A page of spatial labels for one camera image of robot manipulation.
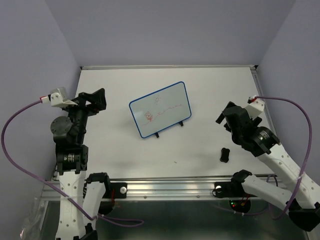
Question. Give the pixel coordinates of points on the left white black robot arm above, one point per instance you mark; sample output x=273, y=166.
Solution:
x=81, y=194

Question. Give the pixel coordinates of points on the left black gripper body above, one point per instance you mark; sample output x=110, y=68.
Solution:
x=80, y=112

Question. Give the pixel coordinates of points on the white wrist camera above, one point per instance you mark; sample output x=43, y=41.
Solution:
x=254, y=107
x=58, y=98

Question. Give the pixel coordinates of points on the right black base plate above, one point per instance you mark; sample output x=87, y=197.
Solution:
x=222, y=190

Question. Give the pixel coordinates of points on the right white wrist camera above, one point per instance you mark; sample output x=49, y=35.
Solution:
x=254, y=107

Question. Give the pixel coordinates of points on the blue-framed small whiteboard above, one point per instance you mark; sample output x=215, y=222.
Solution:
x=161, y=109

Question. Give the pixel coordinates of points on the black whiteboard eraser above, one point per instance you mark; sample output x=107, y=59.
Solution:
x=225, y=154

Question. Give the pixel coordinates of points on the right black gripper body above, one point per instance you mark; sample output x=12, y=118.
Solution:
x=234, y=136

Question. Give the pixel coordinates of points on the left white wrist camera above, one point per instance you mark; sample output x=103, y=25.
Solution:
x=58, y=98

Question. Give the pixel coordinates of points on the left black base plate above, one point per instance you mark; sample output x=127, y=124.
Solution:
x=116, y=190

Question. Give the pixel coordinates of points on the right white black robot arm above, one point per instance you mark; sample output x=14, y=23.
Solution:
x=301, y=198

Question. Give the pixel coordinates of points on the aluminium extrusion rail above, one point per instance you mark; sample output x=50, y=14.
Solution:
x=174, y=189

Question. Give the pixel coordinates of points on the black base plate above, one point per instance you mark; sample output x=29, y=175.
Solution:
x=116, y=190
x=222, y=190

